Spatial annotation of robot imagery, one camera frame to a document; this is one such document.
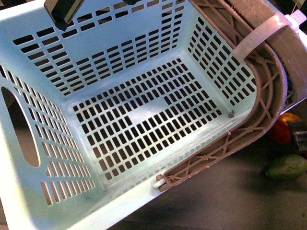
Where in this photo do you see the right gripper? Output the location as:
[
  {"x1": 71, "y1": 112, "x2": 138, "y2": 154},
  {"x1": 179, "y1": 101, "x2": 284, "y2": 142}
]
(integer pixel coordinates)
[{"x1": 290, "y1": 121, "x2": 307, "y2": 151}]

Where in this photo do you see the light blue plastic basket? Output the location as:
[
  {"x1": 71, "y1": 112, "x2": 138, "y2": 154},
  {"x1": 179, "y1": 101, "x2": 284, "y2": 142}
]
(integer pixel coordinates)
[{"x1": 0, "y1": 0, "x2": 257, "y2": 230}]

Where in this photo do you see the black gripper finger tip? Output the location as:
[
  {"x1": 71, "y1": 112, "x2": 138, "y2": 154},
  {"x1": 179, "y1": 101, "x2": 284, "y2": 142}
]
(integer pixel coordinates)
[{"x1": 123, "y1": 0, "x2": 143, "y2": 5}]

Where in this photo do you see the white zip tie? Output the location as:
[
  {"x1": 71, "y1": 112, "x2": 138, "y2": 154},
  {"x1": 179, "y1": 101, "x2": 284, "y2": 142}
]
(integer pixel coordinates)
[{"x1": 233, "y1": 10, "x2": 307, "y2": 63}]

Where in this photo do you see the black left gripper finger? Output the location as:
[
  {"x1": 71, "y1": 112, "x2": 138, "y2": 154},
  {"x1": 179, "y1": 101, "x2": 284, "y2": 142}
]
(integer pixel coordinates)
[{"x1": 44, "y1": 0, "x2": 84, "y2": 31}]

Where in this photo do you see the green mango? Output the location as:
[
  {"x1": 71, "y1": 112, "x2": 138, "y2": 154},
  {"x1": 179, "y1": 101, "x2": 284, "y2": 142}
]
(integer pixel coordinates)
[{"x1": 264, "y1": 154, "x2": 307, "y2": 182}]

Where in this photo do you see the red apple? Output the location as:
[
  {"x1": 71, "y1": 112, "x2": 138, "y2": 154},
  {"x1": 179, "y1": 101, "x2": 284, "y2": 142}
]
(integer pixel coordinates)
[{"x1": 267, "y1": 113, "x2": 301, "y2": 144}]

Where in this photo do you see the brown basket handle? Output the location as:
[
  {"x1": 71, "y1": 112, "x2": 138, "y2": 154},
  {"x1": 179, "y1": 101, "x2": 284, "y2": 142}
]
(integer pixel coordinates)
[{"x1": 156, "y1": 0, "x2": 307, "y2": 192}]

